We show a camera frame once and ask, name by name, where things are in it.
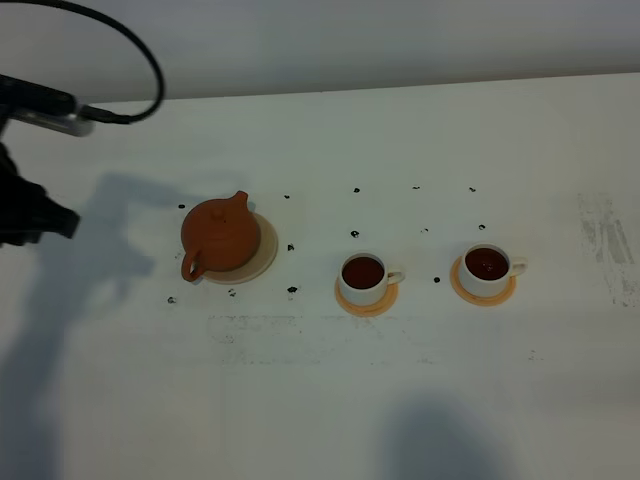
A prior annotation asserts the white teacup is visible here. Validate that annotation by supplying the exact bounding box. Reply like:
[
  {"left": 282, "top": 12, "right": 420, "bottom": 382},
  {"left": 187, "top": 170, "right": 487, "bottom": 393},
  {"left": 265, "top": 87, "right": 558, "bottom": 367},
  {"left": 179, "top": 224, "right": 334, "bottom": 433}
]
[
  {"left": 337, "top": 252, "right": 405, "bottom": 307},
  {"left": 460, "top": 243, "right": 529, "bottom": 296}
]

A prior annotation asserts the brown clay teapot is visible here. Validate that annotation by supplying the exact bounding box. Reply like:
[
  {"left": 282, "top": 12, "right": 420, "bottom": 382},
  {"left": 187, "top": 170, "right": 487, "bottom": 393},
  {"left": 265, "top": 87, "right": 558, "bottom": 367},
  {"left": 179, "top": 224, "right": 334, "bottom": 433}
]
[{"left": 181, "top": 191, "right": 260, "bottom": 282}]

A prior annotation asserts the orange coaster right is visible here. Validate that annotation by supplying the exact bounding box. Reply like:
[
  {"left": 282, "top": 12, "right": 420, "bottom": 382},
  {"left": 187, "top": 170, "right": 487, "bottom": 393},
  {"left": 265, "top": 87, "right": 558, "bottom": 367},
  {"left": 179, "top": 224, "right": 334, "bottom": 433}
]
[{"left": 449, "top": 256, "right": 517, "bottom": 307}]

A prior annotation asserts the orange coaster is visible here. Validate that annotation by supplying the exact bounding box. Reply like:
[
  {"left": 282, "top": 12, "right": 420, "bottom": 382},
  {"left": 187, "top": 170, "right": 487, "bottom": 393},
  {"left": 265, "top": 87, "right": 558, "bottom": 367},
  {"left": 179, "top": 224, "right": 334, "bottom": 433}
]
[
  {"left": 334, "top": 281, "right": 400, "bottom": 318},
  {"left": 449, "top": 256, "right": 517, "bottom": 307}
]

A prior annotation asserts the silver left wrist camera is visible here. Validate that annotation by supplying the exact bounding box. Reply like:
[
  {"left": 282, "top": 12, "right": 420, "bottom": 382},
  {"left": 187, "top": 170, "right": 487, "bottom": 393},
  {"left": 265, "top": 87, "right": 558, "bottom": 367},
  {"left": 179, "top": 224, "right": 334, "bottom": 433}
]
[{"left": 1, "top": 75, "right": 94, "bottom": 137}]

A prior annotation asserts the black braided camera cable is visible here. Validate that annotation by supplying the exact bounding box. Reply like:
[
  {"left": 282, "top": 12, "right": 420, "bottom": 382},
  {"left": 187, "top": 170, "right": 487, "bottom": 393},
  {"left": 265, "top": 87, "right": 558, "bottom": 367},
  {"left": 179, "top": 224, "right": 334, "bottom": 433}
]
[{"left": 44, "top": 0, "right": 166, "bottom": 126}]

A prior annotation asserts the white teacup right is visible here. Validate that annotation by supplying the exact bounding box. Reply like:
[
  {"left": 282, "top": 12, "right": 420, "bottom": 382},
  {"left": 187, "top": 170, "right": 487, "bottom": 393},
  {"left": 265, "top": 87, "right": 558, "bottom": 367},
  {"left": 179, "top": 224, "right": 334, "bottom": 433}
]
[{"left": 460, "top": 243, "right": 529, "bottom": 296}]

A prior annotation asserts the orange coaster left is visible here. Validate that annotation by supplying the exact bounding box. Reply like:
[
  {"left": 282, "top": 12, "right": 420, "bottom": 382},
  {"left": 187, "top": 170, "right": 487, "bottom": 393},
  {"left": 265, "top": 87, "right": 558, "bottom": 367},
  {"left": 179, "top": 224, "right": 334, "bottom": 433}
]
[{"left": 334, "top": 281, "right": 400, "bottom": 318}]

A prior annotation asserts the beige round teapot coaster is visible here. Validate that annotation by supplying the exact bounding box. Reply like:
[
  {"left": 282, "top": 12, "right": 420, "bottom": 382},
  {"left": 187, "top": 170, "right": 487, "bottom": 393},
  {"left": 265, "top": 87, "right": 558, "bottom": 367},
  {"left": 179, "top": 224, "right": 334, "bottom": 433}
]
[{"left": 204, "top": 213, "right": 279, "bottom": 285}]

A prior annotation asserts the white teacup left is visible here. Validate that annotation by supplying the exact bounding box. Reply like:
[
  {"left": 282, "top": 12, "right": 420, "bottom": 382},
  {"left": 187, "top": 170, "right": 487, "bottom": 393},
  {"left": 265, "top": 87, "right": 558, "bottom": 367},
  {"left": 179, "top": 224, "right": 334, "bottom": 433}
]
[{"left": 337, "top": 252, "right": 405, "bottom": 307}]

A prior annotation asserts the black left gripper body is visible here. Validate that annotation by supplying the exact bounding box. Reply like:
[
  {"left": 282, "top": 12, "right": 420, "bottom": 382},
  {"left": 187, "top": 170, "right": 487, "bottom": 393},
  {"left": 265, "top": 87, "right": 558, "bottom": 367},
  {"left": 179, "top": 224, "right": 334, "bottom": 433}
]
[{"left": 1, "top": 144, "right": 46, "bottom": 246}]

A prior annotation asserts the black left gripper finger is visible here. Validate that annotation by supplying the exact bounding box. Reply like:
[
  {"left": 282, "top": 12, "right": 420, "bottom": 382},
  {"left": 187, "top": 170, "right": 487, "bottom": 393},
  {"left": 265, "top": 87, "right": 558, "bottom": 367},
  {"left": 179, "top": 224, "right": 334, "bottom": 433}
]
[{"left": 38, "top": 197, "right": 80, "bottom": 239}]

